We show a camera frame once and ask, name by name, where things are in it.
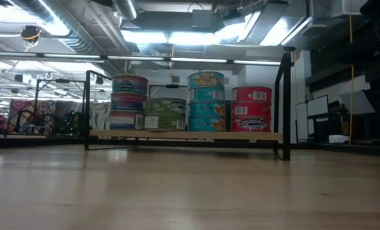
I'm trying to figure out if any grey hanging cloth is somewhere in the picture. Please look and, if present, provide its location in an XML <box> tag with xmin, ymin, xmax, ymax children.
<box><xmin>55</xmin><ymin>101</ymin><xmax>113</xmax><ymax>130</ymax></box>

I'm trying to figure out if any grey ceiling vent box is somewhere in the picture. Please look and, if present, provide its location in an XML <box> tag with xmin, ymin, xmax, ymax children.
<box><xmin>191</xmin><ymin>9</ymin><xmax>214</xmax><ymax>30</ymax></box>

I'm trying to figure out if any white monitor screen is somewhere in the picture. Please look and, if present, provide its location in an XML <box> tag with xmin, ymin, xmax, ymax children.
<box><xmin>306</xmin><ymin>95</ymin><xmax>329</xmax><ymax>118</ymax></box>

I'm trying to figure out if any long linear ceiling light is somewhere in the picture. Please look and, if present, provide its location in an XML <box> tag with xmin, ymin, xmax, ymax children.
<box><xmin>0</xmin><ymin>50</ymin><xmax>283</xmax><ymax>66</ymax></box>

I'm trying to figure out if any small white box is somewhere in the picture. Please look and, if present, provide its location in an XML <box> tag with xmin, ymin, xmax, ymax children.
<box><xmin>327</xmin><ymin>134</ymin><xmax>350</xmax><ymax>144</ymax></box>

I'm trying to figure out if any colourful patterned cloth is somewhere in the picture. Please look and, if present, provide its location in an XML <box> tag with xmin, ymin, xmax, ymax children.
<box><xmin>7</xmin><ymin>100</ymin><xmax>57</xmax><ymax>134</ymax></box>

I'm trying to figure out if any grey tilted panel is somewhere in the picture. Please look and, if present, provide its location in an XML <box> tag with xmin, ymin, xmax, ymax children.
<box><xmin>338</xmin><ymin>90</ymin><xmax>377</xmax><ymax>115</ymax></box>

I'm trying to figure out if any wooden shelf black metal frame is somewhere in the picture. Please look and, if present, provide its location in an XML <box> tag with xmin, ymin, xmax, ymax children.
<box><xmin>83</xmin><ymin>47</ymin><xmax>296</xmax><ymax>162</ymax></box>

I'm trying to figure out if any silver round duct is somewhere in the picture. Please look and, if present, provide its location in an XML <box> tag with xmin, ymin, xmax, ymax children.
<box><xmin>112</xmin><ymin>0</ymin><xmax>138</xmax><ymax>20</ymax></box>

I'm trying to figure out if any silver spiral air duct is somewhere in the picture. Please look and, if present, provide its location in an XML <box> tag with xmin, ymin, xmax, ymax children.
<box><xmin>9</xmin><ymin>0</ymin><xmax>101</xmax><ymax>55</ymax></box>

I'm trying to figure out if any black background metal frame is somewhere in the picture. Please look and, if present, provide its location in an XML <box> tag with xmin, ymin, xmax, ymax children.
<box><xmin>35</xmin><ymin>79</ymin><xmax>87</xmax><ymax>135</ymax></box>

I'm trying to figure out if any black yellow cable reel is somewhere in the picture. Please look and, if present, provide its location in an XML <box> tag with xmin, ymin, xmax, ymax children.
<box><xmin>20</xmin><ymin>25</ymin><xmax>43</xmax><ymax>44</ymax></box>

